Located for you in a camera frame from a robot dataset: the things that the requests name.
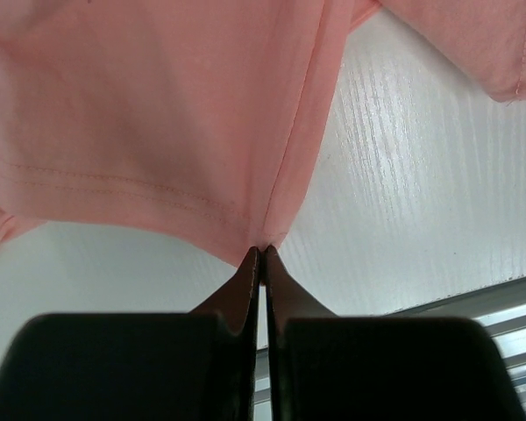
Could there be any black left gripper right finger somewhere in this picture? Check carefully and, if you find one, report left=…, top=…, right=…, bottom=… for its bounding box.
left=262, top=244, right=526, bottom=421

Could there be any aluminium table frame rail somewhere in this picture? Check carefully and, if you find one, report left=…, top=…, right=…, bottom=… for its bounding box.
left=253, top=272, right=526, bottom=421

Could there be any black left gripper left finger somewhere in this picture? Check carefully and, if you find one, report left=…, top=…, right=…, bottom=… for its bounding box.
left=0, top=248, right=259, bottom=420

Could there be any pink t shirt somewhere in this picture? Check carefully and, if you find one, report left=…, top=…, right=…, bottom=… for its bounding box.
left=0, top=1, right=526, bottom=265

